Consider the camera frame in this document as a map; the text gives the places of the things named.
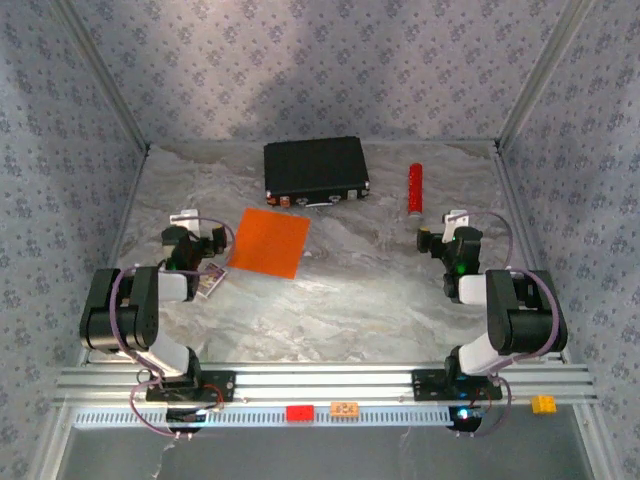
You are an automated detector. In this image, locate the orange paper sheet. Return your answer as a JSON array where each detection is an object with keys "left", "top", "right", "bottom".
[{"left": 225, "top": 207, "right": 312, "bottom": 280}]

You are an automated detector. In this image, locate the red tube with silver cap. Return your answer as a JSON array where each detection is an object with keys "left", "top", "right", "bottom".
[{"left": 406, "top": 162, "right": 426, "bottom": 226}]

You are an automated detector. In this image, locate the black hard case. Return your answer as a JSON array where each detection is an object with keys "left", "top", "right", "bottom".
[{"left": 263, "top": 136, "right": 371, "bottom": 209}]

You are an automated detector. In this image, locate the black controller board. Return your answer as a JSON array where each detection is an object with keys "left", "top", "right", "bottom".
[
  {"left": 164, "top": 407, "right": 210, "bottom": 434},
  {"left": 447, "top": 404, "right": 485, "bottom": 434}
]

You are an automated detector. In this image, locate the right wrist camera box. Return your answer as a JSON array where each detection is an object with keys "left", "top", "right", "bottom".
[{"left": 442, "top": 209, "right": 471, "bottom": 240}]

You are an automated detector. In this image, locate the aluminium side rail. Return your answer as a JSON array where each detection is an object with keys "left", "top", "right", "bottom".
[
  {"left": 493, "top": 147, "right": 569, "bottom": 364},
  {"left": 77, "top": 144, "right": 151, "bottom": 366}
]

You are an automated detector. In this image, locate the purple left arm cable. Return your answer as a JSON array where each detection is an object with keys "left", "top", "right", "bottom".
[{"left": 110, "top": 217, "right": 236, "bottom": 441}]

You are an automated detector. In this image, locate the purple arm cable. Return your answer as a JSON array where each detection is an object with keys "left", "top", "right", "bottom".
[
  {"left": 452, "top": 210, "right": 560, "bottom": 440},
  {"left": 110, "top": 217, "right": 236, "bottom": 441}
]

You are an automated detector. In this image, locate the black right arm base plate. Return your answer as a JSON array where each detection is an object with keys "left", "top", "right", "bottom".
[{"left": 411, "top": 368, "right": 503, "bottom": 402}]

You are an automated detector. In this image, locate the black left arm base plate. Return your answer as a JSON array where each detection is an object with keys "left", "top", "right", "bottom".
[{"left": 145, "top": 370, "right": 236, "bottom": 404}]

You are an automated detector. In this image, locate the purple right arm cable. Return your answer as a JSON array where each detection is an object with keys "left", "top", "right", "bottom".
[{"left": 452, "top": 210, "right": 560, "bottom": 440}]

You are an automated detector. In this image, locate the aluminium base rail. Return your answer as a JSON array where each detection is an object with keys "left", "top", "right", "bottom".
[{"left": 54, "top": 364, "right": 599, "bottom": 405}]

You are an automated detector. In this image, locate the grey slotted cable duct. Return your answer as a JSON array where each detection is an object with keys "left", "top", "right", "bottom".
[{"left": 73, "top": 405, "right": 459, "bottom": 429}]

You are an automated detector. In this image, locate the aluminium frame post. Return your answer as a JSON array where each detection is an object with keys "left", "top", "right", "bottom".
[{"left": 495, "top": 0, "right": 600, "bottom": 149}]

